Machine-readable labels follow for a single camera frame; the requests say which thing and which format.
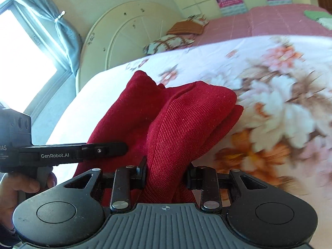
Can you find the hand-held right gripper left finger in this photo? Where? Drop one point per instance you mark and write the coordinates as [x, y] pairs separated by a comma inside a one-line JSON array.
[[141, 175]]

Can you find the grey blue curtain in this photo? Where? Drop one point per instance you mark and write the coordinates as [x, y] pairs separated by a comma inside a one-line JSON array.
[[39, 2]]

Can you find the pink quilted bedspread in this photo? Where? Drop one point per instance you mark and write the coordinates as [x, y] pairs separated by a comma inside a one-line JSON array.
[[259, 20]]

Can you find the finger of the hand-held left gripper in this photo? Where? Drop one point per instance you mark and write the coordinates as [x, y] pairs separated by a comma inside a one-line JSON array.
[[109, 149]]

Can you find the white folded cloth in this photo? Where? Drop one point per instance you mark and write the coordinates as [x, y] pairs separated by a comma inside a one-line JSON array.
[[326, 23]]

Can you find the cream round headboard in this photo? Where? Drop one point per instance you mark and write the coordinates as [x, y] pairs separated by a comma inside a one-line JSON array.
[[116, 31]]

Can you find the red knit sweater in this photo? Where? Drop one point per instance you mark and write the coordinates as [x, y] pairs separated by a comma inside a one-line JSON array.
[[181, 122]]

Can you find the window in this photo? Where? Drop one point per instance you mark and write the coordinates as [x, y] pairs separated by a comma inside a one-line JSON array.
[[20, 57]]

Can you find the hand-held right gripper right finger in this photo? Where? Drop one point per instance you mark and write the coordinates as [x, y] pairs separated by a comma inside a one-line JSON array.
[[190, 179]]

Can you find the white floral bedsheet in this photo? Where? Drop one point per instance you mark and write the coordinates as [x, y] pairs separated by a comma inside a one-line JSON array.
[[259, 70]]

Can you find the brown cloth pillow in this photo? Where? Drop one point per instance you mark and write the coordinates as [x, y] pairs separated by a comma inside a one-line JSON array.
[[184, 28]]

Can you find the plaid patterned pillow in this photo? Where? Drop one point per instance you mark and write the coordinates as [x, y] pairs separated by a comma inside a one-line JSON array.
[[168, 42]]

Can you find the green folded cloth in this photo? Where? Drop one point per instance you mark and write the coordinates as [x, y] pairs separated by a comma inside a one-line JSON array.
[[313, 15]]

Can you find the floral patterned cushion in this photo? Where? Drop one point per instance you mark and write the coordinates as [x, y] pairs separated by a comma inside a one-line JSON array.
[[199, 19]]

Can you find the person's left hand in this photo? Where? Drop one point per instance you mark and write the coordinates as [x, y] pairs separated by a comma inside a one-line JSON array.
[[23, 184]]

